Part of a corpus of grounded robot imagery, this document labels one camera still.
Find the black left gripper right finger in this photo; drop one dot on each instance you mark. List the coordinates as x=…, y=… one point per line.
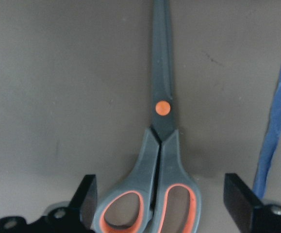
x=241, y=203

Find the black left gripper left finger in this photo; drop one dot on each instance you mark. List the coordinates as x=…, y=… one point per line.
x=84, y=201

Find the grey orange scissors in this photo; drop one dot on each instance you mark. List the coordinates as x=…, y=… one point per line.
x=158, y=168

